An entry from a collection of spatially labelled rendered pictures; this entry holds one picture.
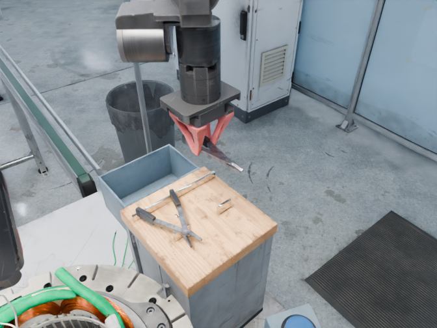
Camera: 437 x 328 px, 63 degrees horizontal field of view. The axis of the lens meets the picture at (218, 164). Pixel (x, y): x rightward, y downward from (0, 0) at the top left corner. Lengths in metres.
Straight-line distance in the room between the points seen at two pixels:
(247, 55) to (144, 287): 2.18
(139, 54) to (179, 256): 0.30
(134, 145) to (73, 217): 1.04
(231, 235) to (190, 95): 0.24
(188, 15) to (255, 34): 2.10
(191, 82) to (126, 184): 0.35
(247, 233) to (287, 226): 1.45
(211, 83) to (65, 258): 0.65
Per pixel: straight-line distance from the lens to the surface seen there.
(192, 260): 0.57
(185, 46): 0.47
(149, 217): 0.59
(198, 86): 0.48
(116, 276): 0.53
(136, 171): 0.77
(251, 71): 2.61
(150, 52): 0.47
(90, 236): 1.02
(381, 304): 1.88
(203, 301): 0.61
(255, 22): 2.49
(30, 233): 1.09
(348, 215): 2.20
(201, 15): 0.43
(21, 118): 2.38
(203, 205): 0.64
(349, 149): 2.70
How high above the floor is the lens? 1.52
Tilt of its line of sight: 39 degrees down
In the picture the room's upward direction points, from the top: straight up
